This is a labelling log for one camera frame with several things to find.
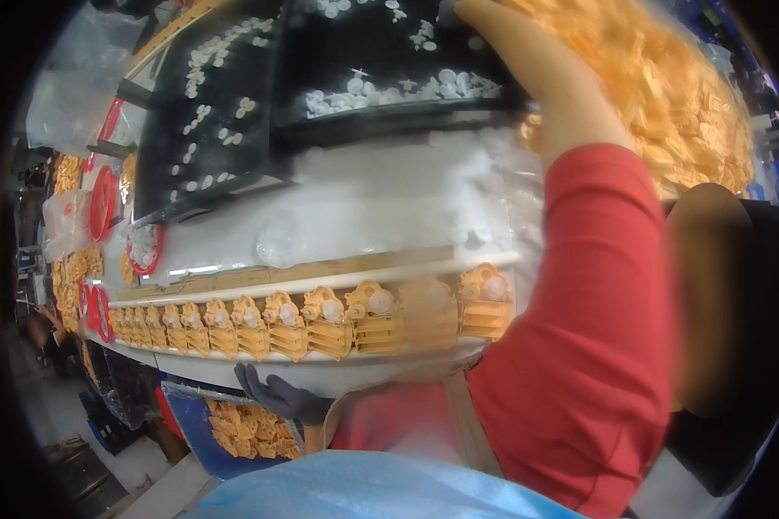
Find narrow black tray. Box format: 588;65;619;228
132;0;294;227

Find small heap of orange parts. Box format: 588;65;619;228
52;154;83;197

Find person's body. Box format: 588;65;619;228
188;143;677;519

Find row of orange assemblies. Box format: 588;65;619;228
109;262;515;362

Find black plastic bags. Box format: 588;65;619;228
79;343;164;432

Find red bowl with white parts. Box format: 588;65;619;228
125;222;164;277

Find person's left hand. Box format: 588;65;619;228
234;362;332;427

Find heap of orange plastic parts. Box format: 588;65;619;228
501;0;755;199

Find group of white round parts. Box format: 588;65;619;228
304;0;504;119

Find empty red bowl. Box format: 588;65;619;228
88;165;119;243

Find small clear plastic bag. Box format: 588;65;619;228
41;189;93;262

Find wooden strip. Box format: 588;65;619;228
116;245;457;303

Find scattered white round parts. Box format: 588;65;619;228
167;16;277;203

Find red bowl rim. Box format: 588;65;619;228
82;96;126;175

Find blue crate of orange parts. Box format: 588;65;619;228
161;380;303;482

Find large clear plastic bag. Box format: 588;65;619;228
25;5;149;158

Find pile of orange assemblies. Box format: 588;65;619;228
51;244;106;333

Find wide black tray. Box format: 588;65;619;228
274;0;530;153

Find red round lids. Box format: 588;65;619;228
77;280;115;345

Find clear bag of white parts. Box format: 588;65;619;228
253;128;547;268

